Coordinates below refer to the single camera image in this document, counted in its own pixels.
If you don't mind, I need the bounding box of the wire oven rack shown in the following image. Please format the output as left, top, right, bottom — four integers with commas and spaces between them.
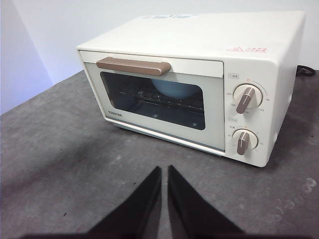
119, 90, 204, 111

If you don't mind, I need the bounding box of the black oven power cable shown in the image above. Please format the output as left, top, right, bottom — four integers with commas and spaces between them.
296, 65, 315, 77

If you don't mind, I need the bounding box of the cream Toshiba toaster oven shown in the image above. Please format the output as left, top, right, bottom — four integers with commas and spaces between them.
76, 10, 307, 168

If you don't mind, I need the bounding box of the beige timer knob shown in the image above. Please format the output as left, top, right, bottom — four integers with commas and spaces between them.
231, 128, 260, 155

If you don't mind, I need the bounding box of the blue ribbed bowl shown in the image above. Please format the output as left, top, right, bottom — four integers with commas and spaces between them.
151, 78, 197, 98

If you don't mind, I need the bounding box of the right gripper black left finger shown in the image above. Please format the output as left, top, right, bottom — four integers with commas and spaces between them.
87, 166, 162, 239

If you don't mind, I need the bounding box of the beige temperature knob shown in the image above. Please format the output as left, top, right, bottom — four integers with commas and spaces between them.
233, 84, 263, 115

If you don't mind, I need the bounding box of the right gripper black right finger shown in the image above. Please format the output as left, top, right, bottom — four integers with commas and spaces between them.
167, 164, 250, 239

